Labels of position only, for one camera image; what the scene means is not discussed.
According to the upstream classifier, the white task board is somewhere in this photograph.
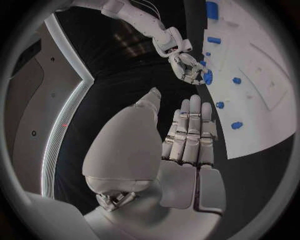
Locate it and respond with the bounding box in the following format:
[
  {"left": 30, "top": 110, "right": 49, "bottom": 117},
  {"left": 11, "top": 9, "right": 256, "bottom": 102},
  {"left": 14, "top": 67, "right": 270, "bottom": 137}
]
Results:
[{"left": 195, "top": 0, "right": 299, "bottom": 160}]

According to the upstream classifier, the short blue cylinder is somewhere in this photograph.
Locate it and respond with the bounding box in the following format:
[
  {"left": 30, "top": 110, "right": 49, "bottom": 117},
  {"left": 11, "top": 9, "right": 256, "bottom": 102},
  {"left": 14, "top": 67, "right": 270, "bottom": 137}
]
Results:
[{"left": 206, "top": 36, "right": 222, "bottom": 45}]

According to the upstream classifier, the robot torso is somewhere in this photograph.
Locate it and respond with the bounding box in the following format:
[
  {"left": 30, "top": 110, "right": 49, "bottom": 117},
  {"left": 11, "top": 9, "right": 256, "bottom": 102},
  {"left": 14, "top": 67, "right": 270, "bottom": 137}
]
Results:
[{"left": 4, "top": 13, "right": 95, "bottom": 200}]

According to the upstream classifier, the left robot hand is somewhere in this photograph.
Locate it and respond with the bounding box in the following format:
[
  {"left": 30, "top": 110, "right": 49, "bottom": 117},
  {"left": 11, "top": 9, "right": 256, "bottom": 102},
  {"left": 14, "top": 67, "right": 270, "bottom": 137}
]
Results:
[{"left": 81, "top": 87, "right": 228, "bottom": 240}]

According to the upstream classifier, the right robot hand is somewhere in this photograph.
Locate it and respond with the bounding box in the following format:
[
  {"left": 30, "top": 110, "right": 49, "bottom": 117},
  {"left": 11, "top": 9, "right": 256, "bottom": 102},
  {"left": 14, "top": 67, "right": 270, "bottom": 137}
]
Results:
[{"left": 167, "top": 52, "right": 209, "bottom": 86}]

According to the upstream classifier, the blue gear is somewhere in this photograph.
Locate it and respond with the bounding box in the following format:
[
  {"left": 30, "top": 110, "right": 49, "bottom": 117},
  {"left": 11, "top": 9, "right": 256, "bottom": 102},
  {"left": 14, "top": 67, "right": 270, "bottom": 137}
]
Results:
[{"left": 202, "top": 69, "right": 214, "bottom": 86}]

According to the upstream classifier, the long blue cylinder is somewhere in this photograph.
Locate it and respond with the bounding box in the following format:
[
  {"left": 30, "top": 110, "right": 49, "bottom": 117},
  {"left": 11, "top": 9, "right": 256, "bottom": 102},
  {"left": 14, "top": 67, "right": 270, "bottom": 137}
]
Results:
[{"left": 205, "top": 1, "right": 220, "bottom": 21}]

